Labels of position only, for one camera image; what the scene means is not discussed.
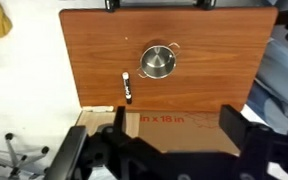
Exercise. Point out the black and white marker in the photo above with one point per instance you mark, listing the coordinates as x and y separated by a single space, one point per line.
127 87

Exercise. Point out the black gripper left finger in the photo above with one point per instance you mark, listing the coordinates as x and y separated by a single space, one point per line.
119 118

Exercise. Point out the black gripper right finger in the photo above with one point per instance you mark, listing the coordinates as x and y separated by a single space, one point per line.
233 123

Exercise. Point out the grey office chair base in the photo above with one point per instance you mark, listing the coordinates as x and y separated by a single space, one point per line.
14 156

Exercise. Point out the small steel pot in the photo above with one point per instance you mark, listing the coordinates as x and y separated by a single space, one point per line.
157 62

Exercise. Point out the brown cardboard box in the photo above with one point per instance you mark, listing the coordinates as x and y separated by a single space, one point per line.
187 135

